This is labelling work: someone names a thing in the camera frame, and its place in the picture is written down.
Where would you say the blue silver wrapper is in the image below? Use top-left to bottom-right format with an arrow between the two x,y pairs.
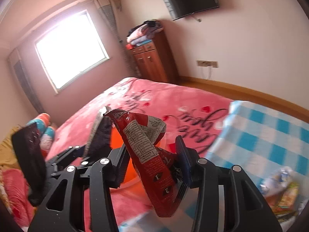
82,106 -> 112,159

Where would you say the red snack wrapper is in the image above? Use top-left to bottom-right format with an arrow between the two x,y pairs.
107,109 -> 188,217

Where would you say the yellow chips bag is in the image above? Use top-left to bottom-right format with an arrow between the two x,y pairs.
271,182 -> 299,223

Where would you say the crushed plastic bottle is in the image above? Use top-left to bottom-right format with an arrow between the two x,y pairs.
260,166 -> 294,197

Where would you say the colourful pillow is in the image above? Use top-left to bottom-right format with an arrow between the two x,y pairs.
26,113 -> 55,158

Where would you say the orange plastic bucket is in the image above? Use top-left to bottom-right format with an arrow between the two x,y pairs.
109,125 -> 167,194

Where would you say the blue checkered tablecloth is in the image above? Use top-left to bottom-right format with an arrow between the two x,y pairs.
119,101 -> 308,231

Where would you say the bright window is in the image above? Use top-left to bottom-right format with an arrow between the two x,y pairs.
35,10 -> 110,92

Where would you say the pink bed blanket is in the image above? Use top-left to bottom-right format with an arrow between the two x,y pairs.
0,77 -> 234,232

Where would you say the wooden cabinet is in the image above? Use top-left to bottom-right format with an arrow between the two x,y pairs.
129,31 -> 179,84

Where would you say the folded blankets stack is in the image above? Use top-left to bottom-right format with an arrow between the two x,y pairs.
126,20 -> 163,50

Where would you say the wall power outlet strip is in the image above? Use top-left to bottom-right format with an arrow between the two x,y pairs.
196,60 -> 218,68

